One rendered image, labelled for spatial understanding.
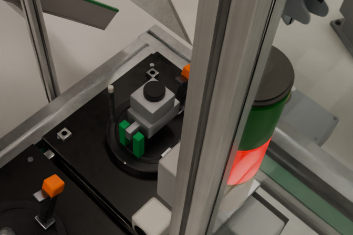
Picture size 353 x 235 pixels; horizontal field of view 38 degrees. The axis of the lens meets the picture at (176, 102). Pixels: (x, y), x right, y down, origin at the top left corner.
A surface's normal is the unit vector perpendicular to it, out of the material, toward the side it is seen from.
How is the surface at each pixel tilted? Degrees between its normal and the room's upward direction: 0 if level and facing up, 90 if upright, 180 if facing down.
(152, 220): 0
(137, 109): 90
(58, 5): 90
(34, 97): 0
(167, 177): 90
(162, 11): 0
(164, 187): 90
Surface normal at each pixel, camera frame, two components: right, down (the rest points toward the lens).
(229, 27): -0.68, 0.58
